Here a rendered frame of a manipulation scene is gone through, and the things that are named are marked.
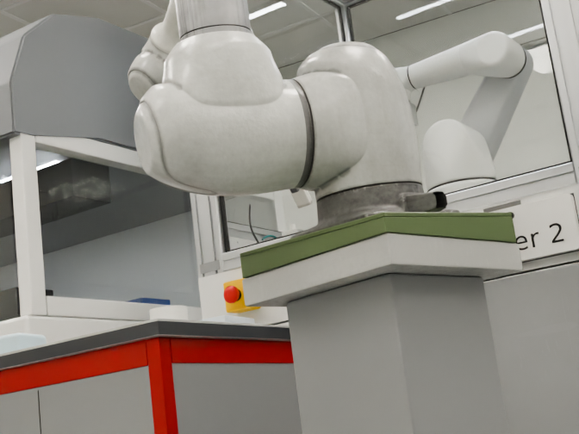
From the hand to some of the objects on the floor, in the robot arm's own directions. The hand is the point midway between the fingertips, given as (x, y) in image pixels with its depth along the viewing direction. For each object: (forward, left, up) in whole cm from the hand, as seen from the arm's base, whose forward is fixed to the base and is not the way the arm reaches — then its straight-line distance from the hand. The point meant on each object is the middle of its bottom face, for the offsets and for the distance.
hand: (298, 189), depth 194 cm
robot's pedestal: (-32, -49, -97) cm, 113 cm away
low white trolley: (-24, +34, -101) cm, 109 cm away
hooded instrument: (-1, +179, -109) cm, 209 cm away
